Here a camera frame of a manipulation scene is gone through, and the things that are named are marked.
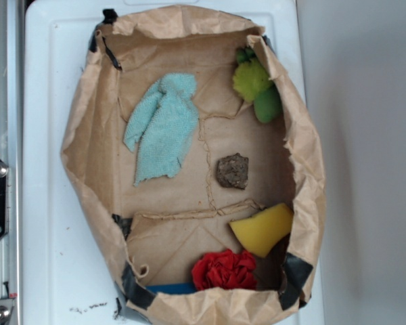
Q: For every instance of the blue flat object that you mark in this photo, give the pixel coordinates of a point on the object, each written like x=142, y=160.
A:
x=173, y=289

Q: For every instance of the red crumpled paper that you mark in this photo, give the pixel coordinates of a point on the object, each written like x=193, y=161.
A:
x=226, y=270

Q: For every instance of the light blue terry cloth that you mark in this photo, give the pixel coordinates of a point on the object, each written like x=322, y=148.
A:
x=163, y=124

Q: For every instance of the aluminium frame rail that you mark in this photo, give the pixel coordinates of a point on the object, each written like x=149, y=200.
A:
x=11, y=88

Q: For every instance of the brown rock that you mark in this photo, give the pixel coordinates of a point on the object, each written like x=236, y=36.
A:
x=232, y=171

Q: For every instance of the yellow sponge piece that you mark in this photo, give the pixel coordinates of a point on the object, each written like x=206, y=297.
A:
x=259, y=233

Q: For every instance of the green plush toy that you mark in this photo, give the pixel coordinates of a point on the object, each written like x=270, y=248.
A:
x=251, y=82

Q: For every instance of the brown paper bag bin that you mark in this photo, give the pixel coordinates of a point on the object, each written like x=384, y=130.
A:
x=154, y=233

